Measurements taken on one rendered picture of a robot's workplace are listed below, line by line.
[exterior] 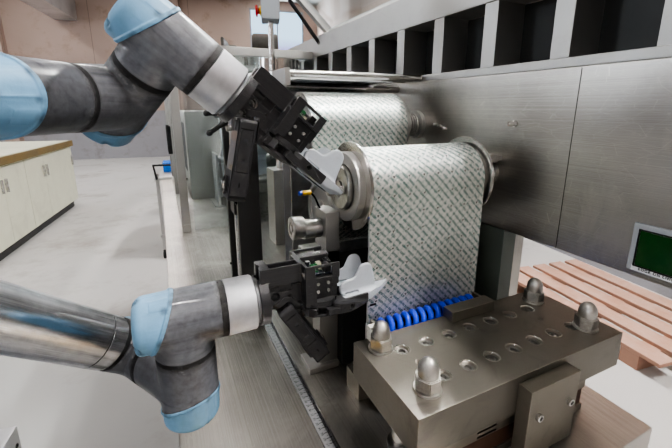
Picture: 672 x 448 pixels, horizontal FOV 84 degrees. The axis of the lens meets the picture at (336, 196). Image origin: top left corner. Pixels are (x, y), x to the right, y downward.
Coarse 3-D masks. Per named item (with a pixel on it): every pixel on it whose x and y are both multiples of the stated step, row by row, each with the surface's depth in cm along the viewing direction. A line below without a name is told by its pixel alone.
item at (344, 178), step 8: (344, 168) 59; (344, 176) 58; (336, 184) 62; (344, 184) 59; (352, 184) 58; (352, 192) 58; (336, 200) 62; (344, 200) 59; (352, 200) 59; (344, 208) 60
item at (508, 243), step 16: (480, 240) 80; (496, 240) 76; (512, 240) 76; (480, 256) 80; (496, 256) 76; (512, 256) 77; (480, 272) 81; (496, 272) 77; (480, 288) 81; (496, 288) 77
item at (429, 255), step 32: (384, 224) 59; (416, 224) 62; (448, 224) 65; (480, 224) 68; (384, 256) 60; (416, 256) 63; (448, 256) 66; (384, 288) 62; (416, 288) 65; (448, 288) 68
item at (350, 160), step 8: (344, 152) 60; (344, 160) 60; (352, 160) 57; (352, 168) 57; (360, 168) 57; (352, 176) 58; (360, 176) 56; (360, 184) 56; (360, 192) 56; (360, 200) 57; (336, 208) 64; (352, 208) 59; (360, 208) 58; (344, 216) 62; (352, 216) 59
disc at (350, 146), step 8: (344, 144) 62; (352, 144) 59; (352, 152) 60; (360, 152) 57; (360, 160) 57; (368, 168) 56; (368, 176) 56; (368, 184) 56; (368, 192) 56; (368, 200) 56; (368, 208) 57; (360, 216) 59; (368, 216) 57; (352, 224) 62; (360, 224) 59
